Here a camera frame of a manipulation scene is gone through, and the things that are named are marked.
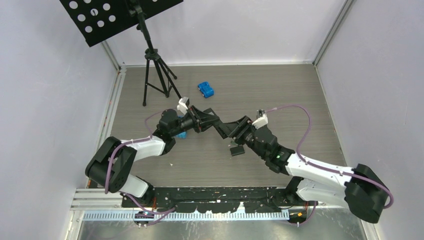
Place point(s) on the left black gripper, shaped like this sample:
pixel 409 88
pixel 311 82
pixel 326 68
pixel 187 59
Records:
pixel 201 121

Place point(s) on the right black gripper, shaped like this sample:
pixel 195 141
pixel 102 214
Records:
pixel 245 125

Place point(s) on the black remote control back up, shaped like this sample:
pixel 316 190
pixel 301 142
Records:
pixel 224 129

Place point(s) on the black battery cover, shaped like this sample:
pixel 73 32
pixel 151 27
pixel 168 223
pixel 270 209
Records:
pixel 237 150

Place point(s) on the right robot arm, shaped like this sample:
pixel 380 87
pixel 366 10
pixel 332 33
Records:
pixel 358 189

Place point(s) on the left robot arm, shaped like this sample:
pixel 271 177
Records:
pixel 112 163

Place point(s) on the blue green white block stack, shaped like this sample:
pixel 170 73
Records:
pixel 182 135

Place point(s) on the blue toy car block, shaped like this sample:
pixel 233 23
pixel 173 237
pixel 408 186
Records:
pixel 206 90

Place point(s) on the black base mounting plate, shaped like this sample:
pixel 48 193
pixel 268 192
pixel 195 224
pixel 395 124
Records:
pixel 217 200

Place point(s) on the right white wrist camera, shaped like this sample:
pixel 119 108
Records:
pixel 261 119

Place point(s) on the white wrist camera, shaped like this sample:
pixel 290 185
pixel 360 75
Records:
pixel 183 105
pixel 261 119

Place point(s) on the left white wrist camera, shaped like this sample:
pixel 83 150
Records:
pixel 183 105

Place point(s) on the aluminium frame rail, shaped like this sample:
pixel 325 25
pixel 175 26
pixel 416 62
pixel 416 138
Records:
pixel 95 206

